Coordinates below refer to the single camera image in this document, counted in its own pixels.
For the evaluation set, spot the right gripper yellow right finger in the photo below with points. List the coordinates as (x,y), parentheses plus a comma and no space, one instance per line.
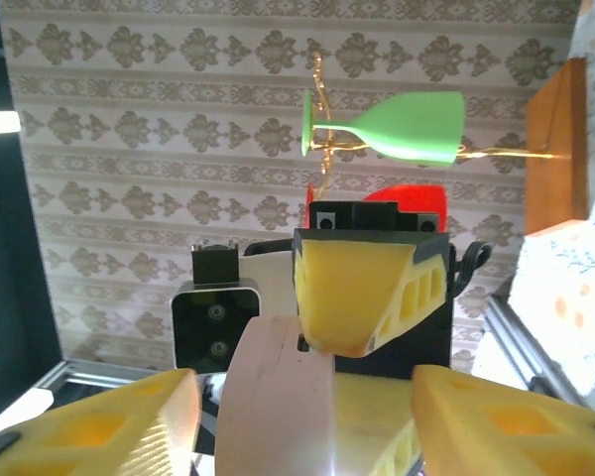
(515,431)

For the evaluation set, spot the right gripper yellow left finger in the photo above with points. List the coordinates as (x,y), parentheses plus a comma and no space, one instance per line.
(94,431)

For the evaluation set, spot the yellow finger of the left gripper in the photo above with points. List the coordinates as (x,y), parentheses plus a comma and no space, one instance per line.
(347,287)
(372,426)

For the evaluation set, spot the pink cup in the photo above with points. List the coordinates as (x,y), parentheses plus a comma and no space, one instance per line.
(277,396)

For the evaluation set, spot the red plastic wine glass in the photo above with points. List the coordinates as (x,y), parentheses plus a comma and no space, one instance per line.
(416,198)

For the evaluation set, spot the green plastic wine glass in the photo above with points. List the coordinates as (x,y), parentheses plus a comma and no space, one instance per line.
(406,129)

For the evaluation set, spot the aluminium frame post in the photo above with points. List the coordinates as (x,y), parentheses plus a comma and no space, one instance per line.
(104,374)

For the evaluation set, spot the aluminium table side rail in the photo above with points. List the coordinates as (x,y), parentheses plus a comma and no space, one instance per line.
(520,337)

